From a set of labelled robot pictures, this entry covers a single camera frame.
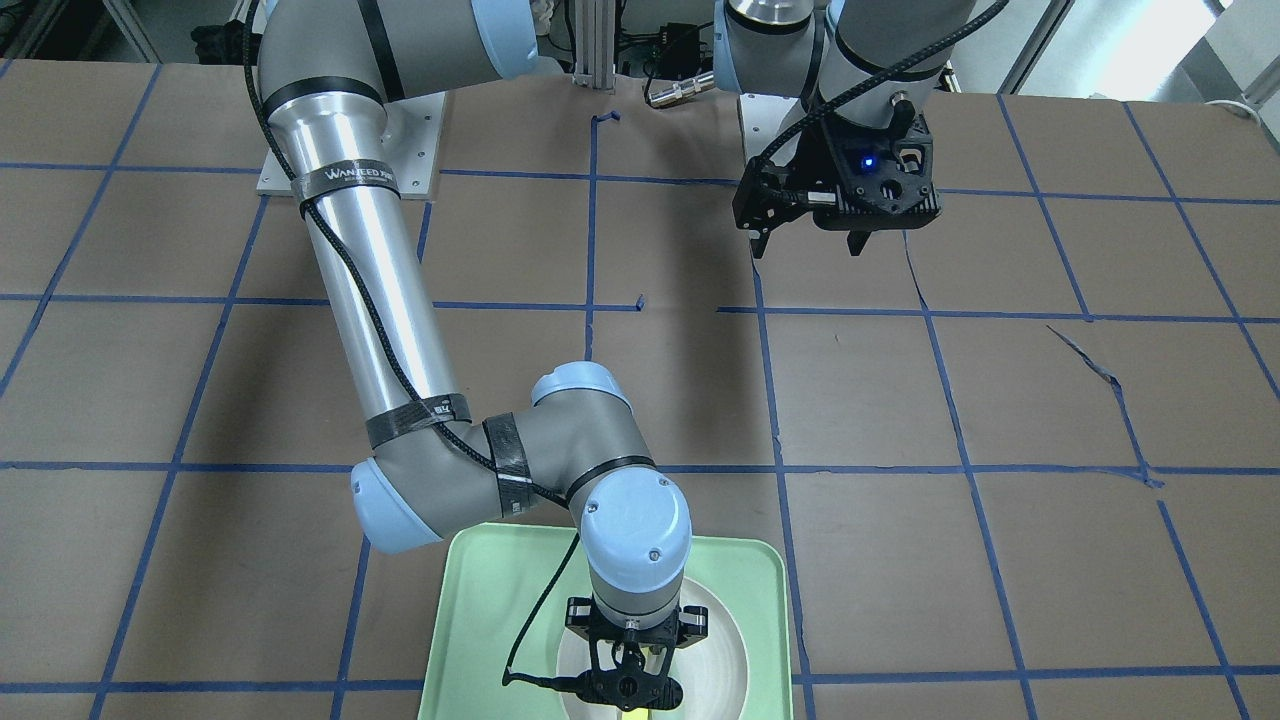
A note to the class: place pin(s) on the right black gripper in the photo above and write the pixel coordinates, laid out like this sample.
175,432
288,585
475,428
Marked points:
692,624

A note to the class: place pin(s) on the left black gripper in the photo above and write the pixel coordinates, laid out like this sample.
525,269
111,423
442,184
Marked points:
818,158

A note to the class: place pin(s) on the white round plate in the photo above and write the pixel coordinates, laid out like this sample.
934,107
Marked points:
714,673

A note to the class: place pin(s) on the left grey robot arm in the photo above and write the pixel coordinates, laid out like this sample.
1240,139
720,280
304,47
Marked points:
853,57

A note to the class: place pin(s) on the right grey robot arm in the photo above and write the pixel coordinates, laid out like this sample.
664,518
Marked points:
321,80

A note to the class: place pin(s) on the light green tray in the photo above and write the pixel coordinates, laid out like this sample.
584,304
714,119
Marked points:
495,573

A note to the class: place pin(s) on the black power adapter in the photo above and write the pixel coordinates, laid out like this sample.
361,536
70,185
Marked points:
678,43

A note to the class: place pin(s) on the aluminium frame post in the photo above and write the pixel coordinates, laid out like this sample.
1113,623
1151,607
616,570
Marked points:
595,25

